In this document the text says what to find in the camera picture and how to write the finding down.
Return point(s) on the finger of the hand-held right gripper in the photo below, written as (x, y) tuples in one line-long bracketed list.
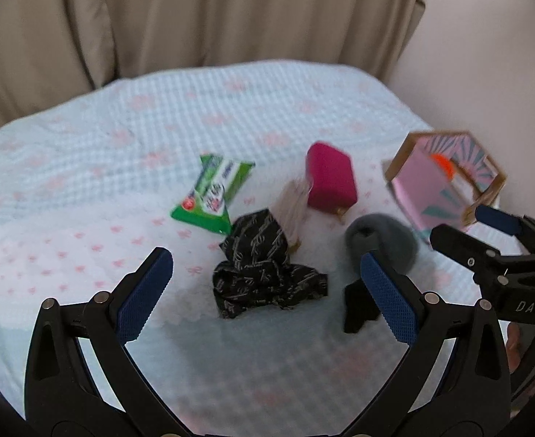
[(500, 220), (463, 246)]

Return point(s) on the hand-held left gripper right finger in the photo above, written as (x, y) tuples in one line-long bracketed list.
[(388, 298)]

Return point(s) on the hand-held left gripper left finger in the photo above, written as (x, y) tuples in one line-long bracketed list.
[(145, 295)]

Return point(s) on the pink hexagonal cardboard box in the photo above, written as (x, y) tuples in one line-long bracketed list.
[(427, 182)]

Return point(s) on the person's right hand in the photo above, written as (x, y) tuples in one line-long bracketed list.
[(514, 348)]

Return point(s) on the black sock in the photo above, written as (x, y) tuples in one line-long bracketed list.
[(361, 305)]

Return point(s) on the grey fuzzy pouch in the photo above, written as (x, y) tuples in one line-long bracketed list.
[(386, 236)]

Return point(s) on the black patterned cloth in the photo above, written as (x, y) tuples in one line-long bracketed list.
[(258, 268)]

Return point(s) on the green tissue packet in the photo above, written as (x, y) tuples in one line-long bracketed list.
[(213, 191)]

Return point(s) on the wooden block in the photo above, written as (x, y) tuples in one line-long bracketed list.
[(290, 211)]

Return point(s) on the magenta pouch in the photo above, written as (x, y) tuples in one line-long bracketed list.
[(331, 177)]

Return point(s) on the light blue quilted blanket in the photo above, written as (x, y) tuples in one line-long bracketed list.
[(112, 145)]

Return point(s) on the beige curtain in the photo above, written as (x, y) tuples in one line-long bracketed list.
[(158, 18)]

